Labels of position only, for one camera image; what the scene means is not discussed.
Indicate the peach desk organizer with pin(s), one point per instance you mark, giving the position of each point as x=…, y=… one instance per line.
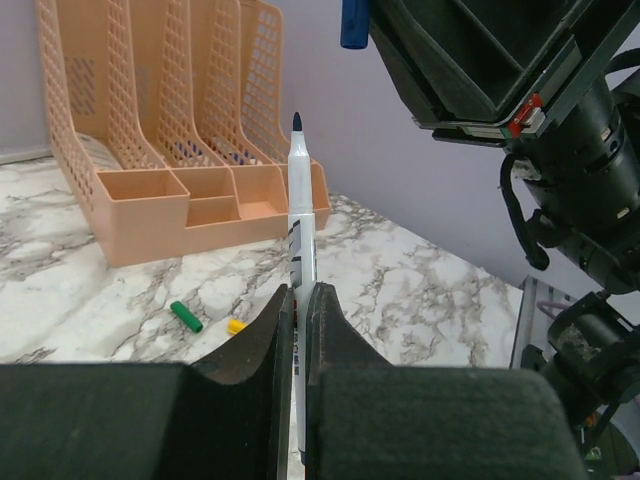
x=164, y=117

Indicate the blue pen cap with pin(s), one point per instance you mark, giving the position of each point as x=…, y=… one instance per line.
x=355, y=20

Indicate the yellow pen cap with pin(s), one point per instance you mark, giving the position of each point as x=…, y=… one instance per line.
x=235, y=326

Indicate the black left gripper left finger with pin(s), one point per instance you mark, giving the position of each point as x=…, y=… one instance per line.
x=225, y=416

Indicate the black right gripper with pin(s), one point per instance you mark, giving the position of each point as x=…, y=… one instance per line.
x=488, y=71

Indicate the green pen cap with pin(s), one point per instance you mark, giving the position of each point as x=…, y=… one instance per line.
x=186, y=316

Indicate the white pen blue ink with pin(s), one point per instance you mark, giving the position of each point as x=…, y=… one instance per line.
x=303, y=264

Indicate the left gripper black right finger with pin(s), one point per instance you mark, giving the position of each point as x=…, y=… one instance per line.
x=369, y=419

